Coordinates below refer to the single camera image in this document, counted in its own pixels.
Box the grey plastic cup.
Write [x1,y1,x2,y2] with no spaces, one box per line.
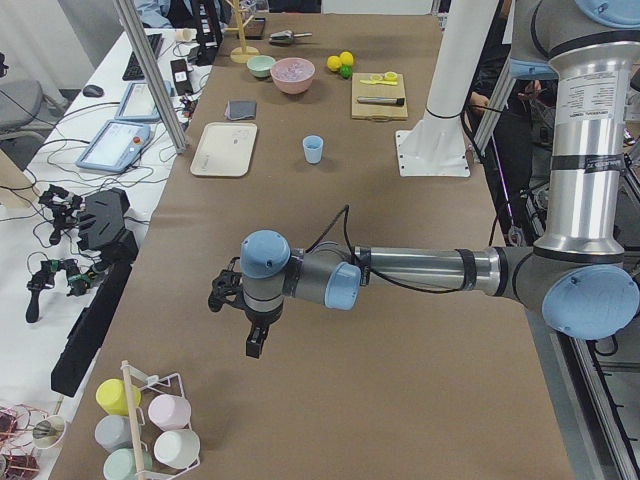
[94,415,132,453]

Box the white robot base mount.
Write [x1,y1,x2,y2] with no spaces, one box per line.
[396,0,498,177]

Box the wooden rack handle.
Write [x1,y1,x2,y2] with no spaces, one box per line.
[121,360,146,480]

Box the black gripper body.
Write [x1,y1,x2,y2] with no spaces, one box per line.
[243,294,283,325]

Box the wooden mug tree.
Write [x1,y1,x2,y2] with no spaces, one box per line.
[226,0,260,64]

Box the green lime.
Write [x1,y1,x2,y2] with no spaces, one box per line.
[339,65,352,79]

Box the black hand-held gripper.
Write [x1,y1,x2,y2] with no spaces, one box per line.
[25,259,96,324]

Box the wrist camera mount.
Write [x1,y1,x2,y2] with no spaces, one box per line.
[208,257,246,312]

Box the pink plastic cup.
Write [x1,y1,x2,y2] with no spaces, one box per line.
[148,394,192,431]

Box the paper cup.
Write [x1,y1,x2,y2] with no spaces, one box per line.
[175,28,197,42]

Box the pale green cup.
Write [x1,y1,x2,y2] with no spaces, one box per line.
[102,448,137,480]

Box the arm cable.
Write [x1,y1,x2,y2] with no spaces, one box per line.
[304,203,454,294]

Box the black computer mouse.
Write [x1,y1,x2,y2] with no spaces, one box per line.
[82,84,104,98]

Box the blue teach pendant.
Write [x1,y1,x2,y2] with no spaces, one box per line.
[115,81,160,123]
[76,119,151,173]

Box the blue plastic cup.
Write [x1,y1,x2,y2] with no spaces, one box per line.
[302,135,324,165]

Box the black equipment stand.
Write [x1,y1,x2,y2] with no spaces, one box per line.
[50,187,140,399]

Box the metal muddler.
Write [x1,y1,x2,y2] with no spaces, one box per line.
[356,96,406,106]

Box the wooden cutting board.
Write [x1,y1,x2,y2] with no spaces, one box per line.
[351,71,408,121]

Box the grey folded cloth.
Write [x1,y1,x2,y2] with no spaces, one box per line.
[225,100,257,121]

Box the green bowl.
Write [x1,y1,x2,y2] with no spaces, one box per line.
[246,55,276,79]

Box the yellow lemon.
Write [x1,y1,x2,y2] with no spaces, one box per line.
[339,51,355,67]
[326,56,342,72]

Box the white wire dish rack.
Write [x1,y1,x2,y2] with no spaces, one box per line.
[121,360,201,479]

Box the metal ice scoop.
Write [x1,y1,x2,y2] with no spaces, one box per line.
[268,30,312,45]

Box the black keyboard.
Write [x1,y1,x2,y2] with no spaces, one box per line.
[121,32,165,82]

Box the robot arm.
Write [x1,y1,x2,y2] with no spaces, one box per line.
[231,1,639,357]

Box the white plastic cup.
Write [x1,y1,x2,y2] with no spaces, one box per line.
[154,429,200,469]

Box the pink bowl of ice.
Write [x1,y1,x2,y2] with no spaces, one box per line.
[270,57,316,94]

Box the aluminium frame post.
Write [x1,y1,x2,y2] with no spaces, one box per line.
[113,0,187,154]

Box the yellow plastic cup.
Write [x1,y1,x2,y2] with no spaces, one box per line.
[95,378,129,416]

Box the yellow plastic knife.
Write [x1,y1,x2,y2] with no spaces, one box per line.
[359,79,398,86]

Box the lemon half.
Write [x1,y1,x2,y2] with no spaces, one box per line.
[384,71,398,82]

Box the cream rabbit tray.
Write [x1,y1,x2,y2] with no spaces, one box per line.
[190,122,258,177]

